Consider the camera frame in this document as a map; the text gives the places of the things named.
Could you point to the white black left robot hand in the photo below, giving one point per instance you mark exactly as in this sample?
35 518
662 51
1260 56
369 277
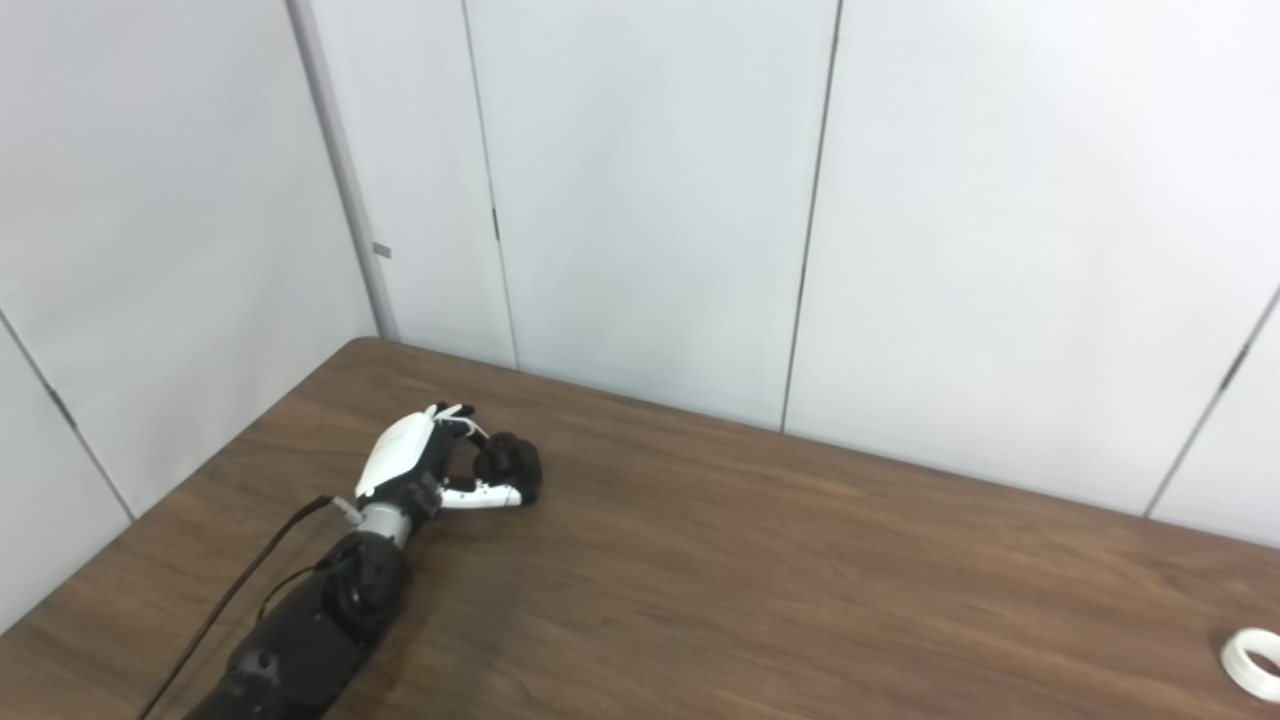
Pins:
400 450

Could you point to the round black plastic part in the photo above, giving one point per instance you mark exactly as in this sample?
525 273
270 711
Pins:
512 462

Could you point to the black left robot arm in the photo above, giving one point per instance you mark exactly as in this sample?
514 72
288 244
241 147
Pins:
320 630

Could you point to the grey metal corner post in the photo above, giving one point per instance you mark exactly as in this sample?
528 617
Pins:
345 180

